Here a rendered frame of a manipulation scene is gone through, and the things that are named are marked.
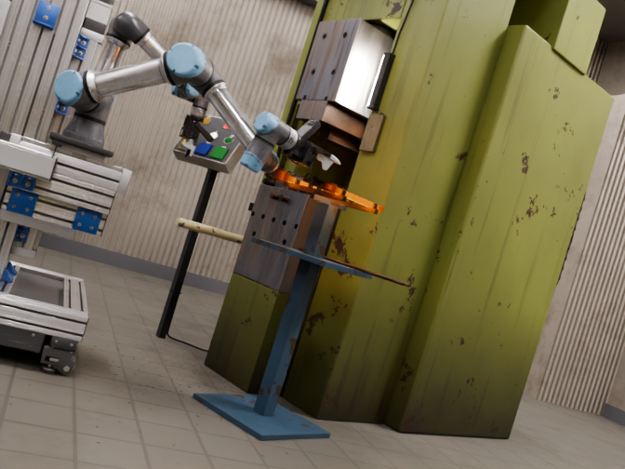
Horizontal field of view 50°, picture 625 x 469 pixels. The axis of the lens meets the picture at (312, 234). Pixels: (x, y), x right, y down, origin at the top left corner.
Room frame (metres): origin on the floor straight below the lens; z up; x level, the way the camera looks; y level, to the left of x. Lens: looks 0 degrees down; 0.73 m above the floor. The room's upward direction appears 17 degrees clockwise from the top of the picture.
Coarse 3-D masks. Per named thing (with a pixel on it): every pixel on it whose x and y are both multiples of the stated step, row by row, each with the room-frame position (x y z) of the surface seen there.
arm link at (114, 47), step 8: (112, 24) 3.04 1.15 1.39; (112, 32) 3.04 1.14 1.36; (112, 40) 3.04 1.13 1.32; (120, 40) 3.04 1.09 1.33; (128, 40) 3.07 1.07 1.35; (104, 48) 3.06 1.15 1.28; (112, 48) 3.05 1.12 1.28; (120, 48) 3.07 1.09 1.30; (128, 48) 3.11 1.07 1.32; (104, 56) 3.05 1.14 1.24; (112, 56) 3.05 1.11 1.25; (120, 56) 3.08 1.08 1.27; (104, 64) 3.04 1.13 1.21; (112, 64) 3.06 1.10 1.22
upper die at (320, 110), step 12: (300, 108) 3.25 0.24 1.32; (312, 108) 3.18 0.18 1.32; (324, 108) 3.12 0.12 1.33; (336, 108) 3.15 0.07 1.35; (324, 120) 3.12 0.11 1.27; (336, 120) 3.16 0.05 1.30; (348, 120) 3.21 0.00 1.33; (360, 120) 3.26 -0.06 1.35; (348, 132) 3.22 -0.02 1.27; (360, 132) 3.27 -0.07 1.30
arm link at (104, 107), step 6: (102, 102) 2.43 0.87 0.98; (108, 102) 2.47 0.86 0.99; (96, 108) 2.42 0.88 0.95; (102, 108) 2.45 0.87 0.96; (108, 108) 2.48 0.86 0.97; (90, 114) 2.43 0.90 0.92; (96, 114) 2.44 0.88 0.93; (102, 114) 2.46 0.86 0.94; (108, 114) 2.50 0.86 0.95; (102, 120) 2.47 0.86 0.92
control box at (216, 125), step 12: (216, 120) 3.55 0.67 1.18; (216, 132) 3.49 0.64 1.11; (228, 132) 3.48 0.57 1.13; (216, 144) 3.44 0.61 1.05; (228, 144) 3.42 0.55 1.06; (240, 144) 3.42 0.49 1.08; (180, 156) 3.50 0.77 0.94; (192, 156) 3.44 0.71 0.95; (204, 156) 3.40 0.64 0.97; (228, 156) 3.37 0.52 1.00; (240, 156) 3.45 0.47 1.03; (216, 168) 3.42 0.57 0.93; (228, 168) 3.38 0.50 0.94
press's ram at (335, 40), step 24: (336, 24) 3.19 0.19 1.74; (360, 24) 3.08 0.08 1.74; (312, 48) 3.29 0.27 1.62; (336, 48) 3.15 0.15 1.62; (360, 48) 3.10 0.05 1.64; (384, 48) 3.20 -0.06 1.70; (312, 72) 3.25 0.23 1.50; (336, 72) 3.11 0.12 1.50; (360, 72) 3.13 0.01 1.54; (312, 96) 3.20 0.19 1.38; (336, 96) 3.07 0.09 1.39; (360, 96) 3.16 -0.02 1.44
